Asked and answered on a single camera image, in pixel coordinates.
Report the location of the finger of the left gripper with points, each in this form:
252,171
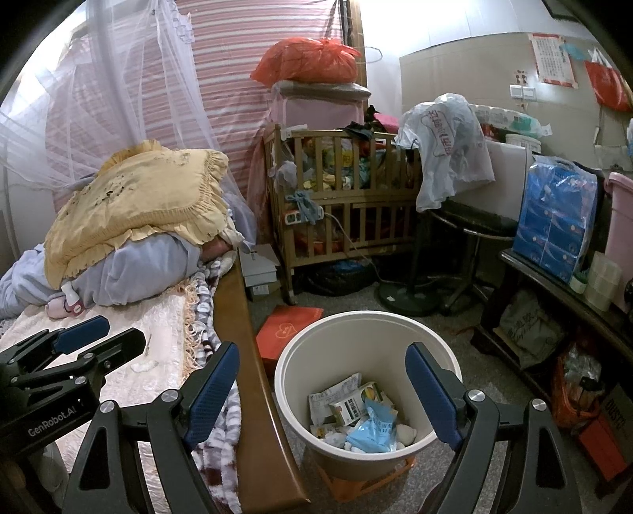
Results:
73,338
111,354

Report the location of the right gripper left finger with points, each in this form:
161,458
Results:
108,475

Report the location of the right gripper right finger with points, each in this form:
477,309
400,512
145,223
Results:
537,476

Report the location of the grey white snack bag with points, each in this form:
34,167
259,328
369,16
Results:
319,403

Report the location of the blue plastic wrapper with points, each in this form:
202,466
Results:
377,434

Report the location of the rainbow logo white box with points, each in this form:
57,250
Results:
353,407

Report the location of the cream plastic trash bin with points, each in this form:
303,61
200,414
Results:
329,371

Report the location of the white pill bottle red label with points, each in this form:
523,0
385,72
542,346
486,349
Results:
72,303

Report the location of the pink cylindrical bottle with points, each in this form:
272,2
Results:
57,309

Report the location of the checkered fringed blanket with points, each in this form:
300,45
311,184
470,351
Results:
212,392

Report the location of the grey blue blanket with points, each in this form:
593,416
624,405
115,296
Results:
135,272

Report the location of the red flat box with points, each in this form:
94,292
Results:
281,326

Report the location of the yellow frilled pillow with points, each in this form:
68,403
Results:
141,191

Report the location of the pink plastic storage tub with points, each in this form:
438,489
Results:
619,246

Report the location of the white mosquito net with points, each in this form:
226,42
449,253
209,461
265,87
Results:
111,75

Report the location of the wooden baby crib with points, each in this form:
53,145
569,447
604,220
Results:
335,194

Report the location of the blue tissue multipack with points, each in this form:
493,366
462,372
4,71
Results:
556,216

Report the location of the red orange plastic bag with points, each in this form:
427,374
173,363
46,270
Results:
307,60

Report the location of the white plastic bag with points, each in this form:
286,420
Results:
452,147

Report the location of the wooden bed frame rail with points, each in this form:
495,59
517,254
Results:
268,477

